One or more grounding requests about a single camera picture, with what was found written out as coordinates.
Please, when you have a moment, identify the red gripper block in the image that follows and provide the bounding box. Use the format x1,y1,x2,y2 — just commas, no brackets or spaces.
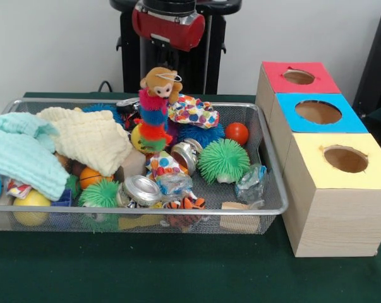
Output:
132,9,206,53

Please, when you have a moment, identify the monkey toy with rainbow body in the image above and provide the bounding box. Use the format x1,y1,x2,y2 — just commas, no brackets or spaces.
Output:
135,66,184,154

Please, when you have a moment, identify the cream yellow cloth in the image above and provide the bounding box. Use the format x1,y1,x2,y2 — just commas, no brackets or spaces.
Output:
37,106,134,177

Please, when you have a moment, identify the mint green cloth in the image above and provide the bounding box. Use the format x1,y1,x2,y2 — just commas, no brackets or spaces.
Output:
0,112,70,201

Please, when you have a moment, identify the clear shallow mesh bin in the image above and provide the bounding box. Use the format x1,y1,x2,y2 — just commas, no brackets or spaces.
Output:
0,98,289,235

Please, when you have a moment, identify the wooden box with three holes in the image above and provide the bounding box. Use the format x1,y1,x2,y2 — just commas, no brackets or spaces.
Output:
255,61,381,258

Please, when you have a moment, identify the polka dot colourful cloth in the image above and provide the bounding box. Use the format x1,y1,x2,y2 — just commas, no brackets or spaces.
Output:
168,95,220,129

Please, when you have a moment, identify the yellow smiley ball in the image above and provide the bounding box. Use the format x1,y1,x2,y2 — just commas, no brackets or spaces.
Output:
131,124,148,153

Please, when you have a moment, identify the red ball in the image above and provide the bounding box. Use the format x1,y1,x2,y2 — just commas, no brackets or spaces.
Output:
226,122,250,146

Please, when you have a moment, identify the silver can with dark rim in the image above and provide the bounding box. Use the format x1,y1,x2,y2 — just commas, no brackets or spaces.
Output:
170,140,202,175

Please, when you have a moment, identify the large green spiky ball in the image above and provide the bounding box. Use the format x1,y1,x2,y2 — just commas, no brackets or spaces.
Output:
198,139,251,184

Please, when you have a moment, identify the crushed silver can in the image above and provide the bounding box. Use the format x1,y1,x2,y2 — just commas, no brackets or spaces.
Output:
121,175,162,206

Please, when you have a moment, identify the orange basketball toy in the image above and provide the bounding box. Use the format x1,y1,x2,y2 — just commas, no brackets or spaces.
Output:
80,167,106,190

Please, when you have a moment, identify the pale wooden block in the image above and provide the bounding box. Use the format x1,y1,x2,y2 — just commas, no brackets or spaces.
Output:
220,202,262,234

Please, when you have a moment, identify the black chair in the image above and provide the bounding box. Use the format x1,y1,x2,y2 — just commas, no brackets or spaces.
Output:
354,6,381,124

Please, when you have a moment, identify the plain yellow ball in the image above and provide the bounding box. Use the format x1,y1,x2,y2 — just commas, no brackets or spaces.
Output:
13,189,52,227

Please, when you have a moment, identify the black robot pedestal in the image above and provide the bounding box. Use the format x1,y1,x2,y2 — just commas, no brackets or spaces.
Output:
110,0,243,95

